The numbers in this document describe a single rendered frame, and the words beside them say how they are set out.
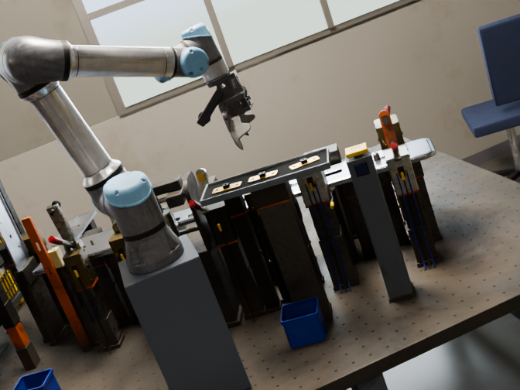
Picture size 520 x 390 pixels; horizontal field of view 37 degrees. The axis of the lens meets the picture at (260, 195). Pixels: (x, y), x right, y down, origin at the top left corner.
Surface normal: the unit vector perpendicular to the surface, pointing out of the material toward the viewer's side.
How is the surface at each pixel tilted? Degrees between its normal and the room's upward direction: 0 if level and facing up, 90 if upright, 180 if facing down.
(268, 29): 90
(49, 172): 90
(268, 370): 0
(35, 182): 90
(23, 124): 90
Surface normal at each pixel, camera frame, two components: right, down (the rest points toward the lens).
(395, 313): -0.33, -0.89
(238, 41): 0.25, 0.24
